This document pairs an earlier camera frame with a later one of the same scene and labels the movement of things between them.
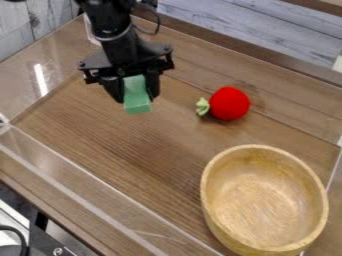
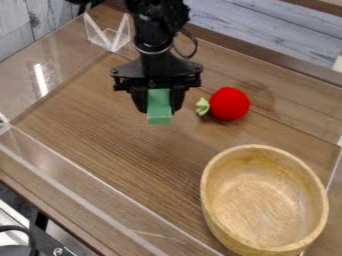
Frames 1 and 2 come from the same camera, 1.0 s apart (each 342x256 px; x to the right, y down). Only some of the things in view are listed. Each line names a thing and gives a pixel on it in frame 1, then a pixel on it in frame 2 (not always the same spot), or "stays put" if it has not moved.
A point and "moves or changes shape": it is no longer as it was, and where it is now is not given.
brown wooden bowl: [263, 201] stays put
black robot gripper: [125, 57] → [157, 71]
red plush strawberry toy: [228, 104] stays put
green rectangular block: [136, 95] moves or changes shape
